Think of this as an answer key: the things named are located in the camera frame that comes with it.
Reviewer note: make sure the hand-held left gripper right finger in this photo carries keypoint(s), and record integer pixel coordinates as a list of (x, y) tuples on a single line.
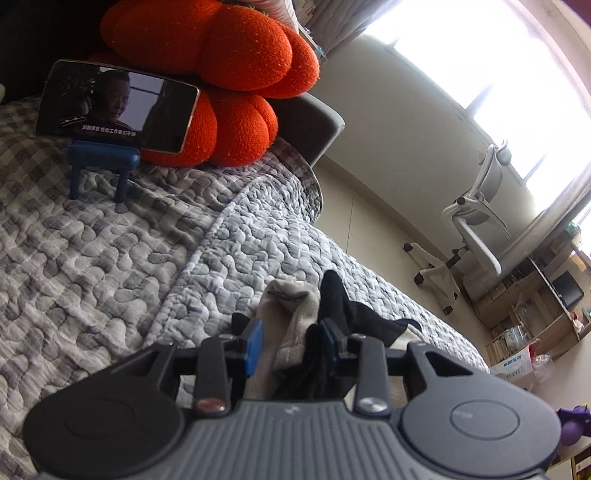
[(327, 342)]

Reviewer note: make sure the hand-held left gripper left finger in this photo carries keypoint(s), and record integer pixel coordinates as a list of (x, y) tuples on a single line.
[(254, 344)]

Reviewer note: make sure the cream shirt with dark sleeves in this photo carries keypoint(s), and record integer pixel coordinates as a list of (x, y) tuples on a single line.
[(295, 323)]

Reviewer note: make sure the grey patterned quilt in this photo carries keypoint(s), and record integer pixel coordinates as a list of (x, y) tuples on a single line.
[(115, 258)]

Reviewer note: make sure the white office chair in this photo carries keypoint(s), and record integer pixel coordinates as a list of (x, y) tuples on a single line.
[(480, 240)]

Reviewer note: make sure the white cardboard box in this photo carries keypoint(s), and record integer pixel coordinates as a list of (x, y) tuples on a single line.
[(512, 369)]

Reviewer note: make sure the wooden desk shelf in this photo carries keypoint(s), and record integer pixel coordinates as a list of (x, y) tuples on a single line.
[(549, 323)]

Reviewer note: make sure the blue phone stand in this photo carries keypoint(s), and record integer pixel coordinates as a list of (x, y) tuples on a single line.
[(101, 157)]

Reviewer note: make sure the grey curtain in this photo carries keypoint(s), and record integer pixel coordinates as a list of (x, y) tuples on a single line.
[(332, 27), (545, 230)]

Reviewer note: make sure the black monitor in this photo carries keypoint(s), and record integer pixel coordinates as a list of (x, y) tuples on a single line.
[(567, 290)]

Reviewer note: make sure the purple plastic item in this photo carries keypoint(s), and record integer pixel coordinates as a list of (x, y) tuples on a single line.
[(572, 427)]

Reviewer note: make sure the smartphone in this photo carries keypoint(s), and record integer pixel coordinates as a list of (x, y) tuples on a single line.
[(115, 101)]

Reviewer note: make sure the orange pumpkin cushion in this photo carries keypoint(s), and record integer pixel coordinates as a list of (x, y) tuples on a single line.
[(221, 41)]

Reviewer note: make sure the white pillow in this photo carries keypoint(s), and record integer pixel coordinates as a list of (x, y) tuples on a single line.
[(277, 7)]

